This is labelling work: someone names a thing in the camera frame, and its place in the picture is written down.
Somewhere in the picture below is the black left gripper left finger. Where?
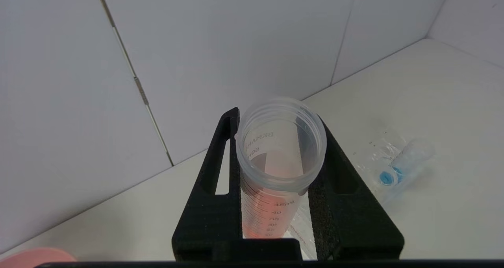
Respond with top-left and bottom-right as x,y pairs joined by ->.
172,107 -> 243,261

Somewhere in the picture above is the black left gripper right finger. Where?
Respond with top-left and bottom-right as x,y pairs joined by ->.
307,116 -> 405,261

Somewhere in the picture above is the test tube with red pigment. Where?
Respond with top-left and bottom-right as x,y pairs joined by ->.
235,97 -> 328,239

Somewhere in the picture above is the test tube with blue pigment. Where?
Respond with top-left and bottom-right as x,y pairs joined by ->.
379,138 -> 436,187

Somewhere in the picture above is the pink plastic bowl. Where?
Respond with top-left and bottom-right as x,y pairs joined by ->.
0,247 -> 78,268

